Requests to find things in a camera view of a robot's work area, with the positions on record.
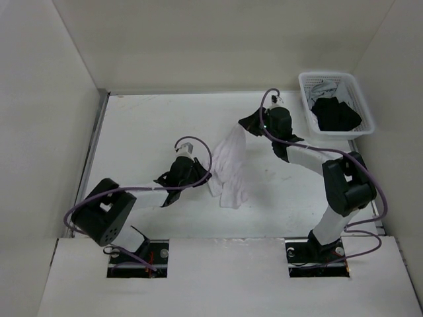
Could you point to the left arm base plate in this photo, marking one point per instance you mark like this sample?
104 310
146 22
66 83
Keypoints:
149 262

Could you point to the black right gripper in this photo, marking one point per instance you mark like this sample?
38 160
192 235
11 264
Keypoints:
250 123

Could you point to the black tank top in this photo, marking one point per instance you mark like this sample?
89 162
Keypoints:
333 115

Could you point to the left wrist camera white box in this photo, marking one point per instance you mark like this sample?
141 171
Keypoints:
184 150

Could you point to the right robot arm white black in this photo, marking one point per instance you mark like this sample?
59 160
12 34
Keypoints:
349 187

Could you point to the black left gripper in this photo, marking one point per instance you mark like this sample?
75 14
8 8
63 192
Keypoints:
200 171

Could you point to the grey white tank top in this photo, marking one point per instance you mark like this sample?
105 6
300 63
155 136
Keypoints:
327 89

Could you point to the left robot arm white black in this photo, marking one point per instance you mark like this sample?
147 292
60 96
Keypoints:
105 219

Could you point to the white plastic mesh basket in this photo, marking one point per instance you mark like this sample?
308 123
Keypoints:
312 78

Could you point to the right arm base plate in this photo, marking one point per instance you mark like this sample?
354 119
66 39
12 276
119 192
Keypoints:
306 260

